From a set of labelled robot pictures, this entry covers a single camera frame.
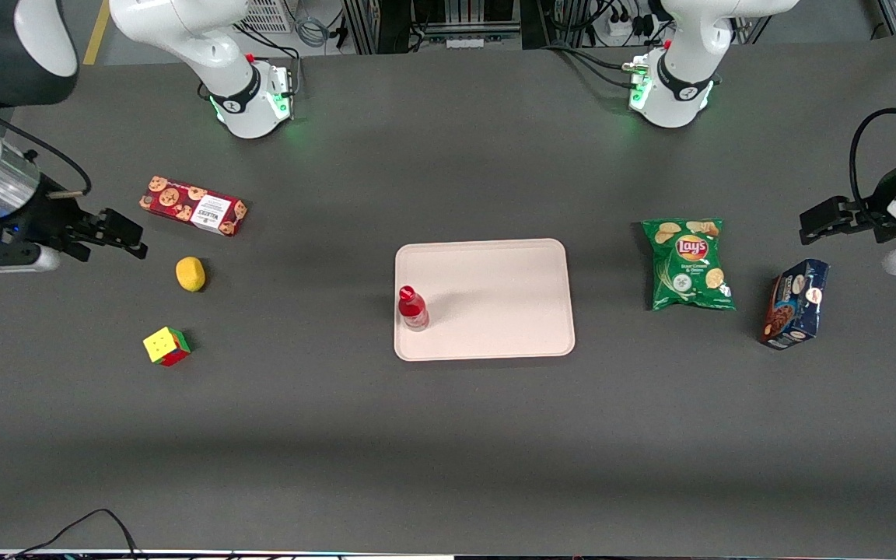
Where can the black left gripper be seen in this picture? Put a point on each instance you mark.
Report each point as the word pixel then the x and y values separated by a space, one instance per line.
pixel 873 214

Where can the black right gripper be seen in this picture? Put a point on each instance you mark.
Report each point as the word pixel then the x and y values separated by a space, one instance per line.
pixel 50 215

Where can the red coke bottle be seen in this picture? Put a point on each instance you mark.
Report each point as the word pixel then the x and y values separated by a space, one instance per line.
pixel 412 309

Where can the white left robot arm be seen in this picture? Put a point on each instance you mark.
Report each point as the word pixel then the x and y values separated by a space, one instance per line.
pixel 681 85

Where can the beige plastic tray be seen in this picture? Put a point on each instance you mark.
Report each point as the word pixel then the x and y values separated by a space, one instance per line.
pixel 495 299

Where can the yellow lemon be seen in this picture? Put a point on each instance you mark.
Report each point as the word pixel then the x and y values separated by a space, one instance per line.
pixel 190 274

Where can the red cookie box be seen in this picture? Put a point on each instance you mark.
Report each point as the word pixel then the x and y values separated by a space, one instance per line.
pixel 191 205

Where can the dark blue cookie box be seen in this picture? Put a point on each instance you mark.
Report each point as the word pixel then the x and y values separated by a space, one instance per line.
pixel 796 305

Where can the colourful rubik's cube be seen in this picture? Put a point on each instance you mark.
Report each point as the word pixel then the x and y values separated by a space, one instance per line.
pixel 162 345

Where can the green Lay's chips bag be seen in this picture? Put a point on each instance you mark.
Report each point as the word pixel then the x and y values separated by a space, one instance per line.
pixel 687 268

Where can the white perforated panel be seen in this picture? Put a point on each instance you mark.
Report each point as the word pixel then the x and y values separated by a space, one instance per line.
pixel 271 14

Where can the white power strip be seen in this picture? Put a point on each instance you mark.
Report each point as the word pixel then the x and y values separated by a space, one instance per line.
pixel 625 27

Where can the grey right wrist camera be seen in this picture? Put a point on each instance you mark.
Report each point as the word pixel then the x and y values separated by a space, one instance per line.
pixel 5 259

